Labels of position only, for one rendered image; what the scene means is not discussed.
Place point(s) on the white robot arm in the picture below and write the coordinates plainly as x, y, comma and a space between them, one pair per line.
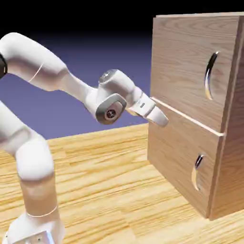
38, 64

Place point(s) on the light wood cabinet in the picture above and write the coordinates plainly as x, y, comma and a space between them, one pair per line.
231, 122

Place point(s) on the small wooden cabinet door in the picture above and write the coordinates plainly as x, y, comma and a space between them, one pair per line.
177, 152

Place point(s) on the large wooden cabinet door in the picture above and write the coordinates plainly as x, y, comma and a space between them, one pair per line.
181, 63

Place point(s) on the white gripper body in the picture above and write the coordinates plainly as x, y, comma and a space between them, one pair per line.
157, 114

